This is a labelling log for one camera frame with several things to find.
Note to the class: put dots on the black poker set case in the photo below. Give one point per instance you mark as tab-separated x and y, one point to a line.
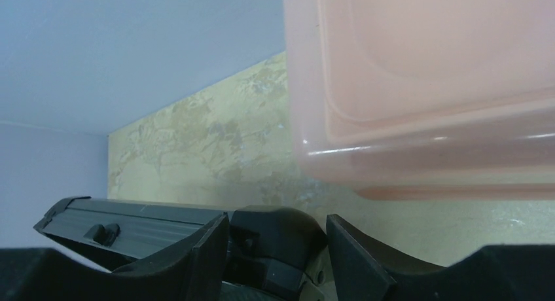
272	253

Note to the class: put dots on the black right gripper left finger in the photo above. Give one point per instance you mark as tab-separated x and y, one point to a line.
191	269

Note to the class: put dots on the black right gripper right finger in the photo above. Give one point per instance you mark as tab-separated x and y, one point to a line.
367	269

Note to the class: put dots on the translucent pink storage box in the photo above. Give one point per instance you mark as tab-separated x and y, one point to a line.
406	99

